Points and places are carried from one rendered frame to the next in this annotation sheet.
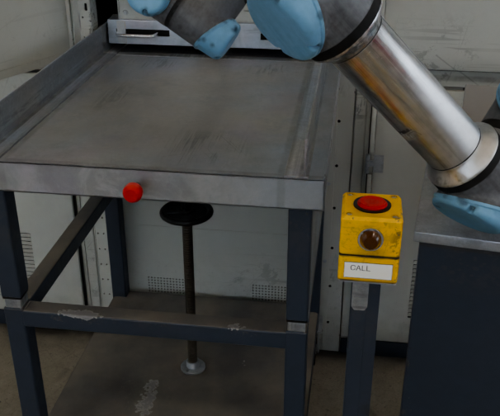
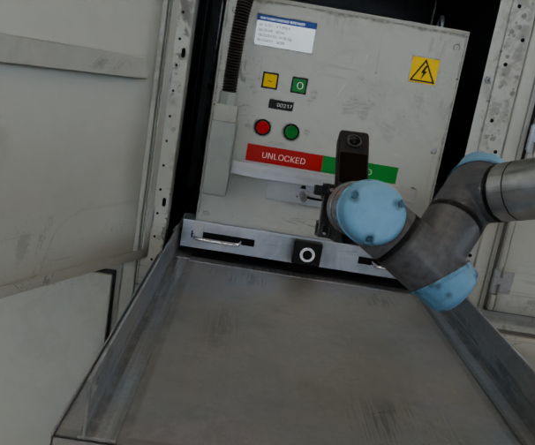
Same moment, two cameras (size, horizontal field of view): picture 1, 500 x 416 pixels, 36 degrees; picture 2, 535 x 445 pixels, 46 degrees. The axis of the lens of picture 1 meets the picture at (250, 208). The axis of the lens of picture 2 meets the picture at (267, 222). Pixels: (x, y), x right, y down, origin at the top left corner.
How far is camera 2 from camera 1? 73 cm
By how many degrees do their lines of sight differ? 17
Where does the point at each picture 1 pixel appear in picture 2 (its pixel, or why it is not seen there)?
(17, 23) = (88, 213)
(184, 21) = (416, 259)
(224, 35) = (468, 283)
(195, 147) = (392, 431)
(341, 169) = not seen: hidden behind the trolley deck
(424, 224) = not seen: outside the picture
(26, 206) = (33, 429)
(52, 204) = not seen: hidden behind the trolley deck
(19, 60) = (80, 257)
